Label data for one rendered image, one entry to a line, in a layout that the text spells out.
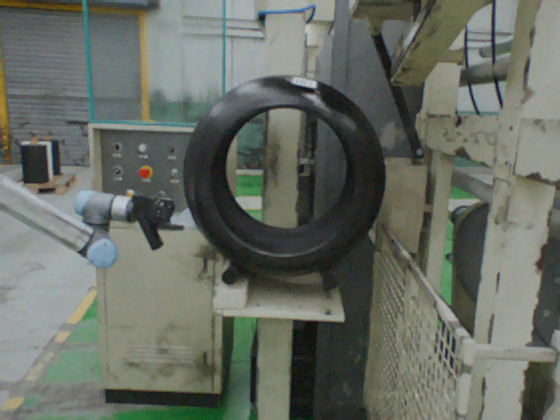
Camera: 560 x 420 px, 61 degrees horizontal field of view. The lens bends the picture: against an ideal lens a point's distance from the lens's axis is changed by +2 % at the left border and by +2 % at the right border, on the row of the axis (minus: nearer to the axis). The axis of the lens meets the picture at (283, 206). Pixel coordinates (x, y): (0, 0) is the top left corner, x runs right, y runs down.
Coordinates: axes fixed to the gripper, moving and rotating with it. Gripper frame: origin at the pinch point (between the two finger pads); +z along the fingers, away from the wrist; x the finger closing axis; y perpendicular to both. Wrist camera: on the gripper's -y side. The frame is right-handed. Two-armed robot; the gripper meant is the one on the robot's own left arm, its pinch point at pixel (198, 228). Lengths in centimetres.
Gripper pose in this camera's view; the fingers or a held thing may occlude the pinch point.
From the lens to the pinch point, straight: 140.8
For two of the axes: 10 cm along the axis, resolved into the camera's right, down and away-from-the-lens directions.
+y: 1.6, -9.7, -2.1
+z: 9.9, 1.6, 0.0
